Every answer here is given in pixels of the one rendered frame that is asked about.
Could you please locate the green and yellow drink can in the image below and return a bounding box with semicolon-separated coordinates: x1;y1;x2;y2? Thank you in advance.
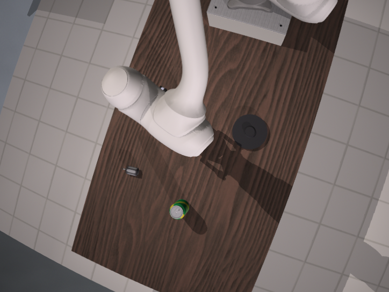
169;199;189;220

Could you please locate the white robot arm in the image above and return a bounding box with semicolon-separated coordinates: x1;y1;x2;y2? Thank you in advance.
101;0;338;157

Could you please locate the black round disc with center stud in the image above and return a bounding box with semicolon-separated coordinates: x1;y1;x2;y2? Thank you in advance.
232;114;268;149

